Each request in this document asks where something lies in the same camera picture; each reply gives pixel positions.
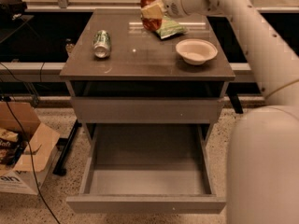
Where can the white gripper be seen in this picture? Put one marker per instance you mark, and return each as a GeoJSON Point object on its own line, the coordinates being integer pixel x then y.
{"type": "Point", "coordinates": [172, 2]}

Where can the black table leg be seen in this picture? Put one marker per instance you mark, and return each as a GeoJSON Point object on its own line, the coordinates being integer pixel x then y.
{"type": "Point", "coordinates": [64, 145]}

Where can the cardboard box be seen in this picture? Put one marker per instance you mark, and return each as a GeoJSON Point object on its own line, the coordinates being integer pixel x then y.
{"type": "Point", "coordinates": [28, 173]}

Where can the green chip bag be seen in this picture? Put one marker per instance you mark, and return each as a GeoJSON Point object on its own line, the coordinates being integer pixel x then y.
{"type": "Point", "coordinates": [169, 28]}

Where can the closed grey top drawer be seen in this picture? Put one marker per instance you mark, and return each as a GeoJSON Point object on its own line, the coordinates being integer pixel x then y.
{"type": "Point", "coordinates": [172, 111]}

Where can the black bag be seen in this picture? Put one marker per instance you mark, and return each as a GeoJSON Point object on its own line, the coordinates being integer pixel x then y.
{"type": "Point", "coordinates": [11, 10]}

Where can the red coke can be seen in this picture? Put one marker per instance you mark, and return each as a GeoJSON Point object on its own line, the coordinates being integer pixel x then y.
{"type": "Point", "coordinates": [150, 24]}

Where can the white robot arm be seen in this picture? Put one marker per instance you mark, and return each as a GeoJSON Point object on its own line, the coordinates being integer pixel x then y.
{"type": "Point", "coordinates": [263, 153]}

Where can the white bowl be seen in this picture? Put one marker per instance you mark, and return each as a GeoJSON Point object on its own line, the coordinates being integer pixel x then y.
{"type": "Point", "coordinates": [196, 51]}

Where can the grey drawer cabinet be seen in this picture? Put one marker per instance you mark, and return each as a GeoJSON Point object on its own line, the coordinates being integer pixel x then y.
{"type": "Point", "coordinates": [140, 66]}

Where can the snack bags in box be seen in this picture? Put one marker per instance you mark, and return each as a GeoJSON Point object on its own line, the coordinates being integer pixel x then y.
{"type": "Point", "coordinates": [9, 144]}

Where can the green soda can lying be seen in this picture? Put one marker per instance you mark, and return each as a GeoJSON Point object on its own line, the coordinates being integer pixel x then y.
{"type": "Point", "coordinates": [102, 44]}

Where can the open grey middle drawer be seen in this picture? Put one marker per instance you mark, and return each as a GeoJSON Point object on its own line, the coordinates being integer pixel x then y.
{"type": "Point", "coordinates": [147, 169]}

